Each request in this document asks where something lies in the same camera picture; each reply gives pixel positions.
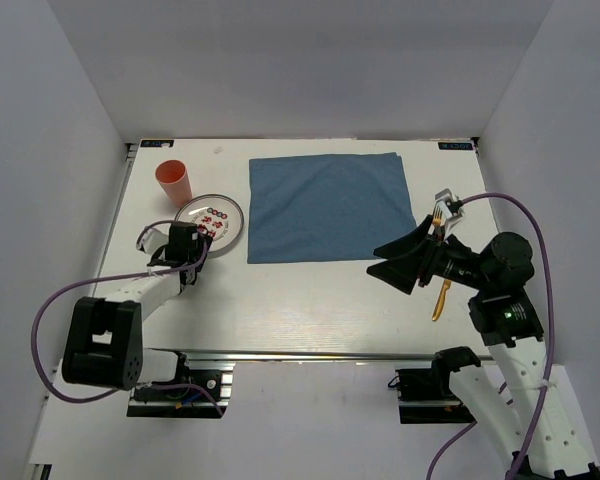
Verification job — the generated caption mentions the white plate with red characters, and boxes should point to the white plate with red characters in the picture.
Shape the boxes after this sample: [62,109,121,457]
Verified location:
[175,194,244,257]

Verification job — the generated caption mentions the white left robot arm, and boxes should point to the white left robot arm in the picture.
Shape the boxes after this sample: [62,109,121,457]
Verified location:
[62,221,213,399]

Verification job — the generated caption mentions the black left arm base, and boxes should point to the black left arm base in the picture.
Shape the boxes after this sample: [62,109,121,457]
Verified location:
[126,352,235,419]

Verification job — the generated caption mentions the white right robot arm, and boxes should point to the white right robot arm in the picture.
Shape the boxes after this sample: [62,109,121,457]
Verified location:
[367,216,600,479]

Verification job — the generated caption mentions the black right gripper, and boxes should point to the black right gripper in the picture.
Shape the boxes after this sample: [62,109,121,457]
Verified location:
[366,214,493,292]

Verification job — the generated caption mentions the table corner label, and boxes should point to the table corner label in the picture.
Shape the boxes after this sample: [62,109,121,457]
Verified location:
[438,142,474,151]
[140,139,174,148]

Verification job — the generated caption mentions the right table corner label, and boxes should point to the right table corner label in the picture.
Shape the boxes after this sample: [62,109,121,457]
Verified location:
[438,142,474,151]

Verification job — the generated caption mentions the gold fork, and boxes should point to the gold fork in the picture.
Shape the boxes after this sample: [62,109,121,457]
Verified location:
[432,202,445,240]

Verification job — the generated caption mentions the pink plastic cup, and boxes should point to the pink plastic cup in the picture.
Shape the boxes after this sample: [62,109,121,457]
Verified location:
[155,159,192,208]

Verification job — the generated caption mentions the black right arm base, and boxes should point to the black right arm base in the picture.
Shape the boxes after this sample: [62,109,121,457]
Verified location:
[387,368,474,425]

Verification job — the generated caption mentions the blue cloth napkin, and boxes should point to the blue cloth napkin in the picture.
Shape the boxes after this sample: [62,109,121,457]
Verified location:
[247,152,416,264]

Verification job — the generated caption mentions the gold knife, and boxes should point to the gold knife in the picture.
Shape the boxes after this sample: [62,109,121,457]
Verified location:
[432,279,452,322]

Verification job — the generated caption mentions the aluminium table edge rail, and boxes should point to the aluminium table edge rail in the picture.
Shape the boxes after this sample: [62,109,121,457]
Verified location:
[142,348,435,362]

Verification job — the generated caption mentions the left table corner label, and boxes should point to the left table corner label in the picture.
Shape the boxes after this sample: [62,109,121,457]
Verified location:
[140,139,174,148]

